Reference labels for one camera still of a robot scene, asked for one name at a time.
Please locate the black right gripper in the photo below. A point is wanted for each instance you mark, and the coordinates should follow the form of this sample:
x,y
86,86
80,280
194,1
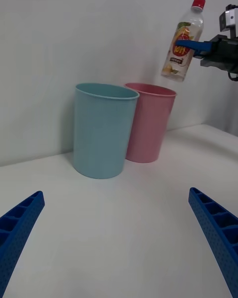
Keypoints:
x,y
223,54

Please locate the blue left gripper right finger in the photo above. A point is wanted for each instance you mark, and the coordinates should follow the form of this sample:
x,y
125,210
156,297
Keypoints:
x,y
218,228

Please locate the pale blue plastic bin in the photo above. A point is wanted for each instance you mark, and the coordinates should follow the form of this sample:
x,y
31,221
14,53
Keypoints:
x,y
101,134

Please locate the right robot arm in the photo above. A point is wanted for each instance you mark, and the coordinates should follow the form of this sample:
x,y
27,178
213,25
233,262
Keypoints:
x,y
229,17

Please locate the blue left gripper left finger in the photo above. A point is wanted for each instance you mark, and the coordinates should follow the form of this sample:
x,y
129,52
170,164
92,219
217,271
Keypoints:
x,y
17,231

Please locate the pink plastic bin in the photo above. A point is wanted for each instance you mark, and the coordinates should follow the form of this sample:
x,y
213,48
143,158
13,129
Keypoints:
x,y
151,124

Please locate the clear bottle with red cap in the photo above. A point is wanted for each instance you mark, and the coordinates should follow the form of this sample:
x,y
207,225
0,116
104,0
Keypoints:
x,y
184,24

